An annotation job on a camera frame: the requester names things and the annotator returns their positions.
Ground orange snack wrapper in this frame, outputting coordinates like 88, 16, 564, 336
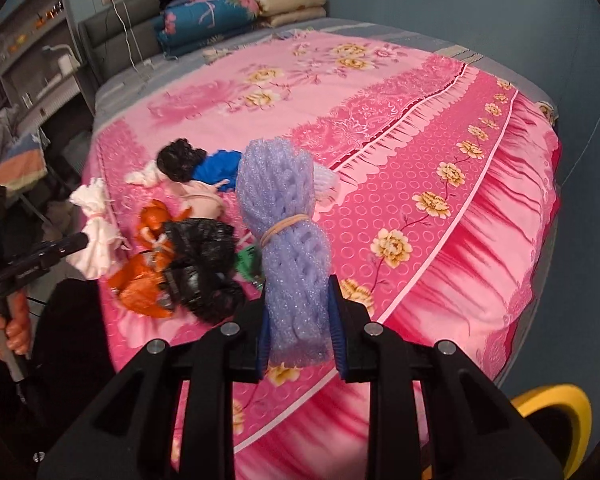
107, 200, 192, 318

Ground purple foam net bundle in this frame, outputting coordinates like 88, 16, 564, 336
236, 138, 332, 367

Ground yellow trash bin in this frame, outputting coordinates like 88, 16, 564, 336
422, 373, 592, 479

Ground left hand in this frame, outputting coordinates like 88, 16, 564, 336
0, 290, 32, 361

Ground green wrapper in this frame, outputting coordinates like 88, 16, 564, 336
235, 245, 263, 283

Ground black crumpled plastic bag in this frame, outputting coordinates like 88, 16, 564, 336
161, 218, 246, 325

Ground pink floral bedspread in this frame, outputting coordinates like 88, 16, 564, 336
82, 28, 563, 480

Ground white crumpled plastic bag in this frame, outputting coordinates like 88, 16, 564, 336
67, 178, 123, 281

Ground white foam fruit net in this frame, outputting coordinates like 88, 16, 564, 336
313, 162, 340, 206

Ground clothes on chair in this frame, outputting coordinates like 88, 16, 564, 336
0, 105, 47, 195

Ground blue crumpled cloth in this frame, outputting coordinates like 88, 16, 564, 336
193, 150, 242, 192

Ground black round plastic bag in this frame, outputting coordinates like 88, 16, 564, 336
156, 139, 207, 182

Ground grey shelf unit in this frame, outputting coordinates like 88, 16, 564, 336
0, 0, 93, 131

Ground white desk lamp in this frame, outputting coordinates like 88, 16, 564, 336
42, 44, 81, 76

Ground grey upholstered headboard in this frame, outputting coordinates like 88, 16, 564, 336
78, 0, 170, 115

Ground beige folded quilt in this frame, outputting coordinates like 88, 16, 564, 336
256, 0, 327, 28

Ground blue floral folded quilt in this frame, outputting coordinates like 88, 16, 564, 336
155, 0, 260, 56

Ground white charging cable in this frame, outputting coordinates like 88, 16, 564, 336
110, 0, 154, 79

